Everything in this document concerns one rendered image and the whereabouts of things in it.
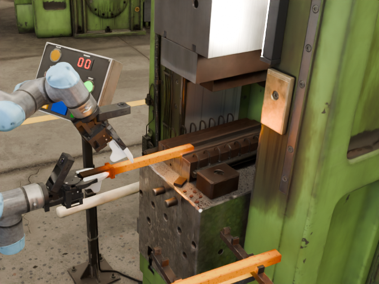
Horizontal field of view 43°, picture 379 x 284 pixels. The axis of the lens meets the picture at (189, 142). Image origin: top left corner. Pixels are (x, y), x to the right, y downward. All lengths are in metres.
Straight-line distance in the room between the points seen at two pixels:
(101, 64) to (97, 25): 4.54
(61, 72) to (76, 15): 5.06
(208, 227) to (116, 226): 1.39
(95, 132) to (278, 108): 0.53
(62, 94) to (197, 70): 0.40
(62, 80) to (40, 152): 2.43
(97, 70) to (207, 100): 0.44
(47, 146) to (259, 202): 2.44
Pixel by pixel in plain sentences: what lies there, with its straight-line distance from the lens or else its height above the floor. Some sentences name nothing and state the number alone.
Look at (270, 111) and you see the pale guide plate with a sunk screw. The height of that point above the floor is 1.24.
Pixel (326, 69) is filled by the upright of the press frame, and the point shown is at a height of 1.41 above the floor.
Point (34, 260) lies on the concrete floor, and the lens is 2.74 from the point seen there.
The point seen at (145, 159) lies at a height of 1.01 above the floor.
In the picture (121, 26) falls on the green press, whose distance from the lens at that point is 6.50.
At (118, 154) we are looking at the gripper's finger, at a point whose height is 1.09.
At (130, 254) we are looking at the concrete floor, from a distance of 2.71.
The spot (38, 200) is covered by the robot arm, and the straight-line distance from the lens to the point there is 1.42.
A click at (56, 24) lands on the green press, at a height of 0.16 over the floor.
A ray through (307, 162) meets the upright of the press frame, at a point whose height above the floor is 1.13.
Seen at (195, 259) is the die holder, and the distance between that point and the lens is 1.63.
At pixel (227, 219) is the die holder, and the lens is 1.61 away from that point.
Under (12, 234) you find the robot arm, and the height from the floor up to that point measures 0.91.
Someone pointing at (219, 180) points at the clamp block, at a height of 0.98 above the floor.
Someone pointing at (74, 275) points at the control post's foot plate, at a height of 0.01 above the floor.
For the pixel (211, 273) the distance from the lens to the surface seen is 1.22.
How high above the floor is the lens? 1.80
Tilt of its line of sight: 28 degrees down
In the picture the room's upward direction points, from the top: 4 degrees clockwise
